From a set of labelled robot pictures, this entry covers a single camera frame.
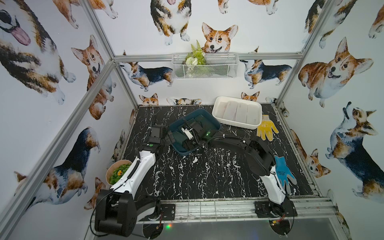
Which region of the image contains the teal plastic storage box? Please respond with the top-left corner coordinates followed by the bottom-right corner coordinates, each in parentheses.
top-left (169, 109), bottom-right (221, 156)

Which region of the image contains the white plastic storage box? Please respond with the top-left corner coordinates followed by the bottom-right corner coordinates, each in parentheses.
top-left (212, 96), bottom-right (263, 130)

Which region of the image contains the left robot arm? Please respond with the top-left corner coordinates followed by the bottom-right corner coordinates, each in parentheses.
top-left (90, 125), bottom-right (170, 237)

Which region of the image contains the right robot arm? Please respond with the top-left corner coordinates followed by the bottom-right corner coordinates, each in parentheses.
top-left (181, 120), bottom-right (290, 216)

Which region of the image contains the bowl with green salad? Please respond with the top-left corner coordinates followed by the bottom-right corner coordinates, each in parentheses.
top-left (106, 160), bottom-right (132, 186)

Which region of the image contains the artificial fern plant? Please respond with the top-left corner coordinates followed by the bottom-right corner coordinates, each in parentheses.
top-left (184, 41), bottom-right (209, 78)

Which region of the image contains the blue grey work glove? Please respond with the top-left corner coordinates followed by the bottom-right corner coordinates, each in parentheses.
top-left (275, 156), bottom-right (297, 196)

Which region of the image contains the white wire wall basket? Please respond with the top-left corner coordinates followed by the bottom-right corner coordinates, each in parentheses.
top-left (172, 54), bottom-right (240, 80)

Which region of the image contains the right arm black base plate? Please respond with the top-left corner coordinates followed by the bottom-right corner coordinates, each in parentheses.
top-left (254, 199), bottom-right (298, 219)

